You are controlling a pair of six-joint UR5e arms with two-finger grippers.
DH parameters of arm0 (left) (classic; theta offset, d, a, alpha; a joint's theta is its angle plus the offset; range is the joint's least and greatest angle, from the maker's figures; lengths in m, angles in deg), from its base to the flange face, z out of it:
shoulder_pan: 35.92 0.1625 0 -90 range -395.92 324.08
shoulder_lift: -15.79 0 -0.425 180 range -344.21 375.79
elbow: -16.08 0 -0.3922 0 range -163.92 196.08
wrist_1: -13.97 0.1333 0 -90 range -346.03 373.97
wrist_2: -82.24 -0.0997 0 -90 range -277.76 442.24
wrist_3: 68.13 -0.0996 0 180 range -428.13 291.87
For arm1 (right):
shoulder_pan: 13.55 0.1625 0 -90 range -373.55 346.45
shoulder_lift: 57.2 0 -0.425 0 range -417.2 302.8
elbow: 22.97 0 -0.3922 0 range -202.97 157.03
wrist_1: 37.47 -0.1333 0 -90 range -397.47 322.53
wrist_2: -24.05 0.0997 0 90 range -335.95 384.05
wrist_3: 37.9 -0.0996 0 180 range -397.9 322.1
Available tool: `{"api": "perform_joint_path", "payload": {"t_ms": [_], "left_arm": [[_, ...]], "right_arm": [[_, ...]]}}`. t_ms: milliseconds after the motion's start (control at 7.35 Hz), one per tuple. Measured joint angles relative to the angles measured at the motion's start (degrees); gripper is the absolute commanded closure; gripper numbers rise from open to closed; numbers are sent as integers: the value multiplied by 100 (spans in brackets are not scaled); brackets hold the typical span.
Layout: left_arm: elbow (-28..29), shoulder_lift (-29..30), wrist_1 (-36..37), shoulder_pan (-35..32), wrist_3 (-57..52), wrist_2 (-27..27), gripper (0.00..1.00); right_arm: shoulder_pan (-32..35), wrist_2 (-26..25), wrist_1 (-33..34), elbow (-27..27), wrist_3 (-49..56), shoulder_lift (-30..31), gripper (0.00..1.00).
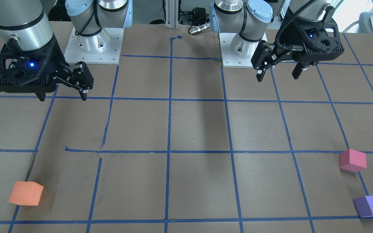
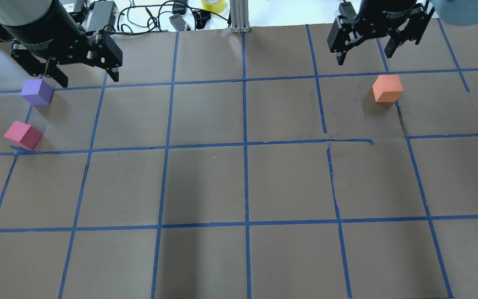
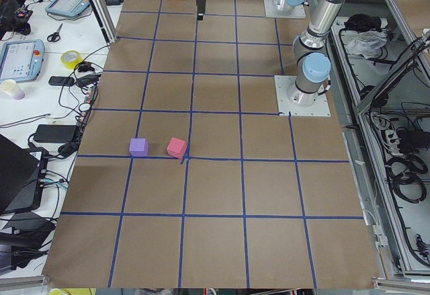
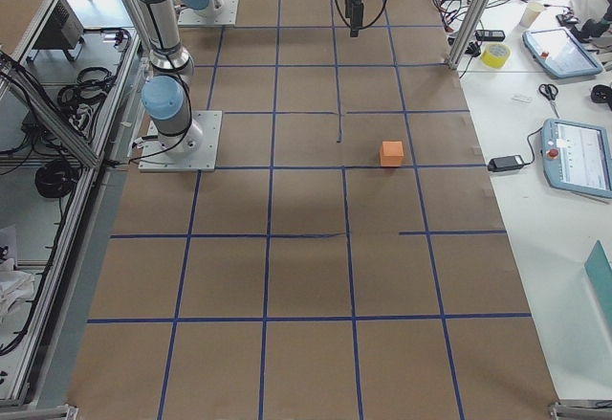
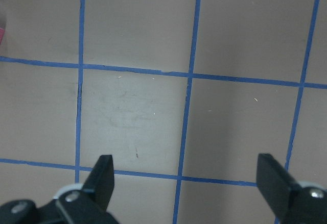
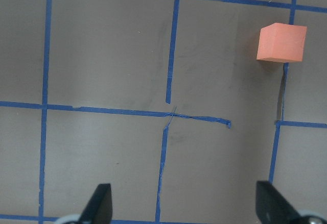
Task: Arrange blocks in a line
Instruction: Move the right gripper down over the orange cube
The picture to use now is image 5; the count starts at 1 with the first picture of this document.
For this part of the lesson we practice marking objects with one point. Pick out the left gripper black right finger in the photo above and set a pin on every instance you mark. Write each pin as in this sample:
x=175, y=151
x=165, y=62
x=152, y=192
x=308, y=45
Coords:
x=290, y=200

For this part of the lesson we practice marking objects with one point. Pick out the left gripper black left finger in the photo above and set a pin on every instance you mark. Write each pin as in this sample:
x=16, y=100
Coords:
x=89, y=204

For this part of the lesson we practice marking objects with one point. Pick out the pink foam block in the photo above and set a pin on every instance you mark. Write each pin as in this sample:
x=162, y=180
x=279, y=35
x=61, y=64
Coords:
x=2, y=32

